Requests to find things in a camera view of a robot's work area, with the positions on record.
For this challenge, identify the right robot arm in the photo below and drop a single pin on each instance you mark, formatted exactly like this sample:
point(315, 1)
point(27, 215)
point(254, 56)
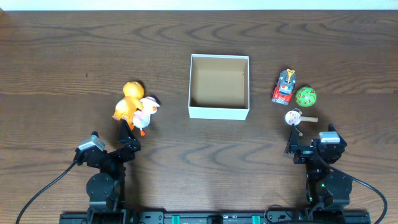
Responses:
point(327, 190)

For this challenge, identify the orange dinosaur toy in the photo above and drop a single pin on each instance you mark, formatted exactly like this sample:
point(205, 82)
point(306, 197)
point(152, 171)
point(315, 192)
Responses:
point(126, 107)

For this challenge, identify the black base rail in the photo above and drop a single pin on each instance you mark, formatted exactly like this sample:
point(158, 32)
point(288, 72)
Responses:
point(271, 216)

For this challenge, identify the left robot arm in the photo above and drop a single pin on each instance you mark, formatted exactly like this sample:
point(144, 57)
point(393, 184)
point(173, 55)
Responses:
point(106, 189)

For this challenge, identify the white pink duck toy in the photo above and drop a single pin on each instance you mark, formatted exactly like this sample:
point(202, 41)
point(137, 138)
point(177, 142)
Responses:
point(141, 118)

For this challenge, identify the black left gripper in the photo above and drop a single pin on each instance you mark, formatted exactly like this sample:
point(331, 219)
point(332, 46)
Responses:
point(115, 155)

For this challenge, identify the red grey toy truck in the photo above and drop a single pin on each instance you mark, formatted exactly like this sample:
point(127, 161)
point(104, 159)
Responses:
point(284, 87)

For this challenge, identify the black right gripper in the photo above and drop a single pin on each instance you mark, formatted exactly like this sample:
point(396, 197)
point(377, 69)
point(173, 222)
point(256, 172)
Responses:
point(304, 153)

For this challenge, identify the green patterned ball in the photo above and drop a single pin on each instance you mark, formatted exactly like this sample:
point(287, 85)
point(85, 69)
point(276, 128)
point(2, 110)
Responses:
point(306, 96)

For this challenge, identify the wooden rattle drum toy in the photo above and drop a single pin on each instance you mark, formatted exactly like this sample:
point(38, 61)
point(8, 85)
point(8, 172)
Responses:
point(295, 117)

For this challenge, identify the white cardboard box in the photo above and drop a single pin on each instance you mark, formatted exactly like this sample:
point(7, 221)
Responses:
point(219, 87)

